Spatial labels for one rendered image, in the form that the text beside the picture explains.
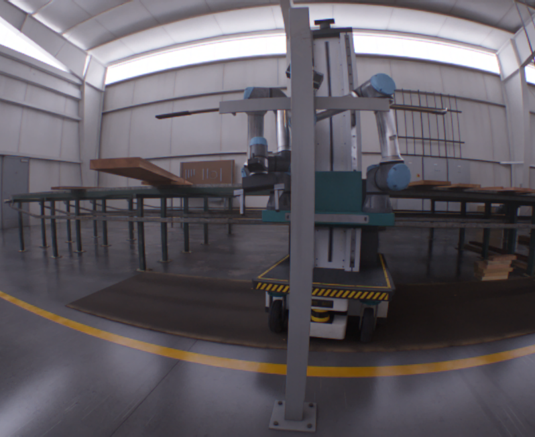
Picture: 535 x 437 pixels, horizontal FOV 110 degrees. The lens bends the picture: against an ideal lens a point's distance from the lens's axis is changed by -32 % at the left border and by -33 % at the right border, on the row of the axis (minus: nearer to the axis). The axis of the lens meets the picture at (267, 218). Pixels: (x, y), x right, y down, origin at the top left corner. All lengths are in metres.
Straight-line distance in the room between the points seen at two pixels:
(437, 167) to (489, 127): 3.03
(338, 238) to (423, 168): 6.94
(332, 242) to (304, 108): 1.00
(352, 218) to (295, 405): 0.85
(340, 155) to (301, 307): 1.03
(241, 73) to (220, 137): 2.25
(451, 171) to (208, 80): 8.15
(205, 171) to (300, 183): 8.14
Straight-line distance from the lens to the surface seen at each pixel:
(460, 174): 8.91
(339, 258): 1.62
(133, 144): 10.67
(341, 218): 1.34
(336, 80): 1.73
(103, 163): 1.43
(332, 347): 1.43
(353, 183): 1.49
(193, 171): 8.97
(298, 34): 0.85
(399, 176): 1.24
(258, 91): 1.44
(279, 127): 1.34
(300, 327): 0.79
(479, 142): 10.20
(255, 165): 1.05
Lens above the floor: 0.73
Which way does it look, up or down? 4 degrees down
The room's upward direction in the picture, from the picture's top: straight up
